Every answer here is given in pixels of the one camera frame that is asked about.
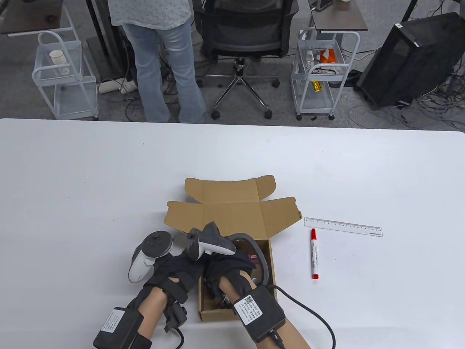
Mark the white grey handheld controller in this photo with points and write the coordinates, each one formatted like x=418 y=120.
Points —
x=140 y=267
x=214 y=243

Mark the white power strip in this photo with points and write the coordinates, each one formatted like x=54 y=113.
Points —
x=109 y=86

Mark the black desk leg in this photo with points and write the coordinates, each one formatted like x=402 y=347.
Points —
x=96 y=18

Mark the white paper cup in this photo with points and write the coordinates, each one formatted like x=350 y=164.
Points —
x=57 y=58

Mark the yellow packet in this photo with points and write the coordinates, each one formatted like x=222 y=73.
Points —
x=317 y=86

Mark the brown desk with white frame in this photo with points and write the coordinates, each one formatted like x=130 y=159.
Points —
x=29 y=14

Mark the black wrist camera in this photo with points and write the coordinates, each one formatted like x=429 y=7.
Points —
x=178 y=316

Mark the orange packet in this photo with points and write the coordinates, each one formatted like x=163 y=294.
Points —
x=327 y=56

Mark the person's left hand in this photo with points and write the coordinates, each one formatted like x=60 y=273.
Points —
x=174 y=272

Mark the clear plastic ruler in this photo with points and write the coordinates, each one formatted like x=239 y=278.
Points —
x=343 y=226

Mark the brown cardboard mailer box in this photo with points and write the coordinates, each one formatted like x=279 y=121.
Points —
x=232 y=216

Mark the black computer tower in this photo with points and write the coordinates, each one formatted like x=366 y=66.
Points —
x=414 y=61

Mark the brown side table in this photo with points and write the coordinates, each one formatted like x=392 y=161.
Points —
x=341 y=20

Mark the person's left forearm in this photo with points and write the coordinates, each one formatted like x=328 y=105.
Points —
x=154 y=311

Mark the black wrist sensor box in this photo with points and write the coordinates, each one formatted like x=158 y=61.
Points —
x=259 y=314
x=120 y=325

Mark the black mesh office chair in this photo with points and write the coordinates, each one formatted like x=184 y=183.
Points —
x=247 y=40

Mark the pink binder clip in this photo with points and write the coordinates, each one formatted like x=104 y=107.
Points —
x=253 y=258

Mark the red marker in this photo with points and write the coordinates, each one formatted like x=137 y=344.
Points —
x=315 y=254

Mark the white metal cart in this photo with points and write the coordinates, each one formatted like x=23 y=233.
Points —
x=78 y=98
x=316 y=103

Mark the person's right forearm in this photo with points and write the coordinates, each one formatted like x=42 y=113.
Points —
x=230 y=289

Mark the person's right hand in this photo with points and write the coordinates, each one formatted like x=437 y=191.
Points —
x=229 y=267

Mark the small white dotted container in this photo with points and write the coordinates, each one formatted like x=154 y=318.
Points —
x=65 y=70

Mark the dark flat device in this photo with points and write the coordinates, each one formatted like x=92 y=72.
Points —
x=323 y=3

